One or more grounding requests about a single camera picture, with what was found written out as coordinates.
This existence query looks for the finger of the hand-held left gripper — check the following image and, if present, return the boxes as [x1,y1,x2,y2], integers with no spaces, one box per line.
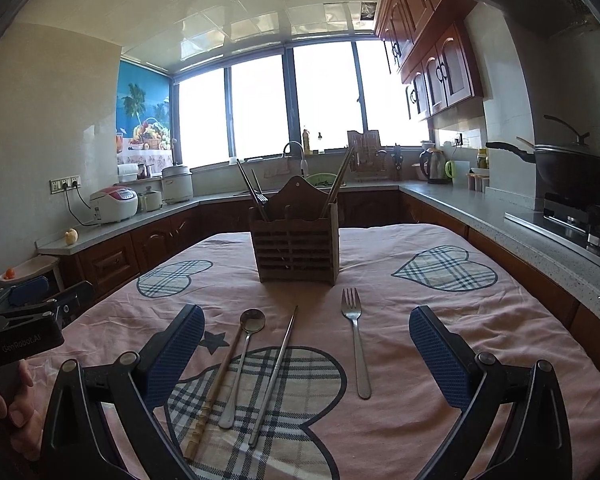
[7,276,50,307]
[55,281,96,329]

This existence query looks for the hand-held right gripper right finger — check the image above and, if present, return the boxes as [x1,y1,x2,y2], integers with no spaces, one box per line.
[409,305,576,480]

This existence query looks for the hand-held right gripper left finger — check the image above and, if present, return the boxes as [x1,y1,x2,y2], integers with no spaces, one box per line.
[40,304,207,480]

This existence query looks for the wooden chopstick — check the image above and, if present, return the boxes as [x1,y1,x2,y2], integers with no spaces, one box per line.
[183,330,246,461]
[322,152,351,208]

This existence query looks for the metal spoon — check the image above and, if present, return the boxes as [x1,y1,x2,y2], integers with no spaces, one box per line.
[218,308,267,429]

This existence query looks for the metal fork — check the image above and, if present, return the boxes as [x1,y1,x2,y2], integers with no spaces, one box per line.
[341,287,372,401]

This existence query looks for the wooden utensil holder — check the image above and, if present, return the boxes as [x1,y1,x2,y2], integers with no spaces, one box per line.
[248,176,340,286]

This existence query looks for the person's left hand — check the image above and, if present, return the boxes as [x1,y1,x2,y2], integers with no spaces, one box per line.
[0,359,37,430]

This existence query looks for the dark wooden lower cabinets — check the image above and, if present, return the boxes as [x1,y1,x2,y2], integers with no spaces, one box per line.
[60,190,600,386]

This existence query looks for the pink heart-print tablecloth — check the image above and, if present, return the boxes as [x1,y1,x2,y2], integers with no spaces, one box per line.
[27,222,600,480]

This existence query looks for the red and white rice cooker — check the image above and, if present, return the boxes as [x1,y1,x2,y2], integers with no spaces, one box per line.
[89,186,139,225]

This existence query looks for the small white pot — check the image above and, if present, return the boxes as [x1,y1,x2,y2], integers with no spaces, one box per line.
[139,186,163,212]

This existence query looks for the grey kitchen countertop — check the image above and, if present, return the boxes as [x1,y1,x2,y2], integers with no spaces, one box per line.
[36,182,600,306]

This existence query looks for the tall white cooker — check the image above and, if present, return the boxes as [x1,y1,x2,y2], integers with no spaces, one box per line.
[161,162,195,205]

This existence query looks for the white box container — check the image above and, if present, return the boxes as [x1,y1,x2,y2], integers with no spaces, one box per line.
[450,160,472,190]

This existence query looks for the gas stove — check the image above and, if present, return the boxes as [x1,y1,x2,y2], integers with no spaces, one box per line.
[504,192,600,261]

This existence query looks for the steel electric kettle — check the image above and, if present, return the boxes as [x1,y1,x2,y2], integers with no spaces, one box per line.
[419,142,448,185]

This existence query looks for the group of condiment bottles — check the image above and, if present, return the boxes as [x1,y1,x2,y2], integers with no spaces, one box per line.
[467,147,491,193]

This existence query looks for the dish rack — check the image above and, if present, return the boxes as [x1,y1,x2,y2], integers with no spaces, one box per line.
[346,129,388,182]

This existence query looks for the green colander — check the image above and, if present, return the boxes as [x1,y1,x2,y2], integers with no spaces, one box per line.
[307,172,346,187]

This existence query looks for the black wok with lid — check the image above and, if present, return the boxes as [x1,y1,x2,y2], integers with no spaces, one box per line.
[485,115,600,208]

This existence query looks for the curved metal faucet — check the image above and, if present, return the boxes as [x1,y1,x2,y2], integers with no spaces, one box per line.
[282,141,308,171]

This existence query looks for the large kitchen window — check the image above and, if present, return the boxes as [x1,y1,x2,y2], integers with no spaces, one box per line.
[172,40,431,168]

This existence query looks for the wooden upper cabinets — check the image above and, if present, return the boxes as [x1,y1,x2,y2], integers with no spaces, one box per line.
[375,0,485,122]

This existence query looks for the fruit and palm wall poster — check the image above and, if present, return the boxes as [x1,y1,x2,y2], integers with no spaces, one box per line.
[116,59,173,153]

